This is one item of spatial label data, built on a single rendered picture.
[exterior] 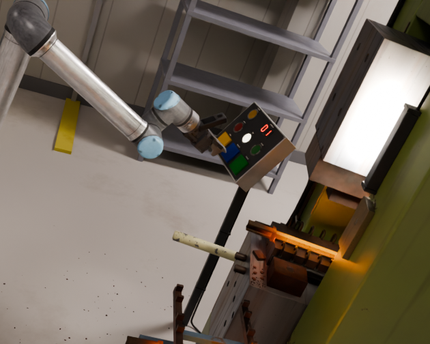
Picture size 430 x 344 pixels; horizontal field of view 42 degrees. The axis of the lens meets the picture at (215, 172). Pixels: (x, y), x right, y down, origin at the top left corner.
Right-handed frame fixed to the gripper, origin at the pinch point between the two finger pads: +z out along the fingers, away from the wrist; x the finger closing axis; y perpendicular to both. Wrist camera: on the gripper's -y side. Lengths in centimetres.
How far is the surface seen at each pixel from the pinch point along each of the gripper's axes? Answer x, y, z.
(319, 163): 54, -24, -11
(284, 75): -203, -52, 137
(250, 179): 7.0, 0.9, 14.8
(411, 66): 62, -61, -25
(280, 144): 7.0, -18.0, 11.8
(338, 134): 58, -34, -19
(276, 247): 53, 5, 6
